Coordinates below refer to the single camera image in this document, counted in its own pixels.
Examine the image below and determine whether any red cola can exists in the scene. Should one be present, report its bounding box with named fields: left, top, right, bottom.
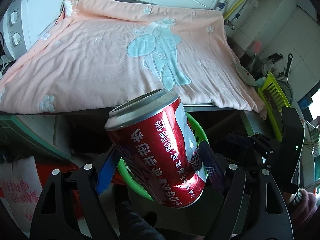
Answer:
left=105, top=89, right=206, bottom=208

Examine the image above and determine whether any person's right hand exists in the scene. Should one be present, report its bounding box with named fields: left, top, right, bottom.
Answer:
left=287, top=189, right=319, bottom=231

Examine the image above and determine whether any white printed plastic bag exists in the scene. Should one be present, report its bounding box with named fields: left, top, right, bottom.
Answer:
left=1, top=157, right=42, bottom=233

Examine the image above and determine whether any green dish rack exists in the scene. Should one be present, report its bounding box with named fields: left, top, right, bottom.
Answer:
left=257, top=72, right=291, bottom=141

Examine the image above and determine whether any green plastic basket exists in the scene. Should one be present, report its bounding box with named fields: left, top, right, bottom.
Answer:
left=113, top=113, right=208, bottom=201

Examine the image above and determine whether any black frying pan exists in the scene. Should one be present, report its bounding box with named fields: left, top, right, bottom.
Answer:
left=277, top=54, right=293, bottom=104

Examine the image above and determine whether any white round scale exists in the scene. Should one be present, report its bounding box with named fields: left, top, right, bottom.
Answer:
left=235, top=63, right=257, bottom=87

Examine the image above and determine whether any pink towel with rabbit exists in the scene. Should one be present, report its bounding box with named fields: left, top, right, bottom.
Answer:
left=1, top=0, right=267, bottom=118

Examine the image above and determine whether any white washing machine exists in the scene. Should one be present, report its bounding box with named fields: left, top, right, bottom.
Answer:
left=1, top=0, right=63, bottom=63

